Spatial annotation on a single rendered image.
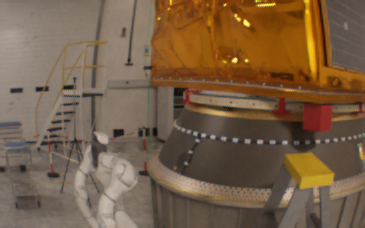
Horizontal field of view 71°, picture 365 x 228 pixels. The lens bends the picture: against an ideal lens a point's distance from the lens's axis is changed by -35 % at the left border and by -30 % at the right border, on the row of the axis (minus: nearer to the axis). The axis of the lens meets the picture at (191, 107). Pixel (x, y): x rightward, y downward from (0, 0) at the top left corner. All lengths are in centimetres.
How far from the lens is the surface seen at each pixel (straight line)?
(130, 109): 1017
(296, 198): 117
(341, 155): 211
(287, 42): 176
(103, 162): 167
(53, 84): 933
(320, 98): 166
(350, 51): 194
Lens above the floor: 184
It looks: 5 degrees down
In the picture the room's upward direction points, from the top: 1 degrees clockwise
